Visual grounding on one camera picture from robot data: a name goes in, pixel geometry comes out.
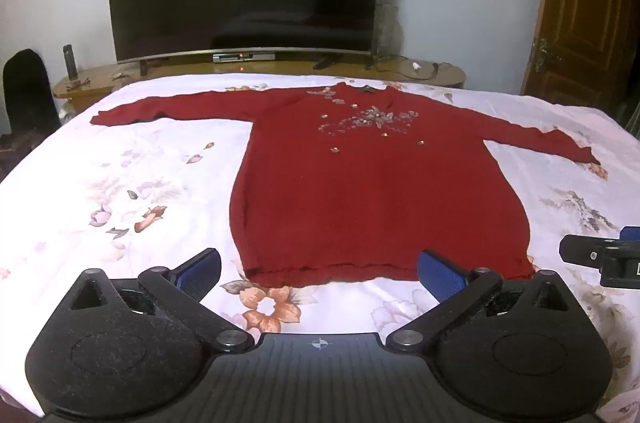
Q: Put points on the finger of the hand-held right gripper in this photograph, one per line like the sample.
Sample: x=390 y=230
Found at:
x=631 y=234
x=580 y=250

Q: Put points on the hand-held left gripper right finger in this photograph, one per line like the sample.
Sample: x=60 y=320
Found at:
x=433 y=274

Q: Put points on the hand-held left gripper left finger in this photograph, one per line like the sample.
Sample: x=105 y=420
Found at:
x=201 y=274

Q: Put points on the red embellished sweater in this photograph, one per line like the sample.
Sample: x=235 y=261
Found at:
x=375 y=203

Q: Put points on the floral white bed sheet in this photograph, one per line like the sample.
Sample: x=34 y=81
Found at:
x=150 y=153

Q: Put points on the wooden television stand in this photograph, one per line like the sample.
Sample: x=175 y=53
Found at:
x=165 y=69

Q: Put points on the small white object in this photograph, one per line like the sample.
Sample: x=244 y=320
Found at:
x=414 y=65

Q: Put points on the silver set-top box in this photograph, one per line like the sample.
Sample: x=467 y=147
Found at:
x=244 y=57

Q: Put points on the small dark object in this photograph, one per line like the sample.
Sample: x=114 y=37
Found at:
x=77 y=84

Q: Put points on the brown wooden door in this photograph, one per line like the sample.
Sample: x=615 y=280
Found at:
x=585 y=3

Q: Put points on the black chair back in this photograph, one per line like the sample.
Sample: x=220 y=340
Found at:
x=27 y=93

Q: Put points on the upright black remote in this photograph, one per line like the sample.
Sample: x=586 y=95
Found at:
x=69 y=60

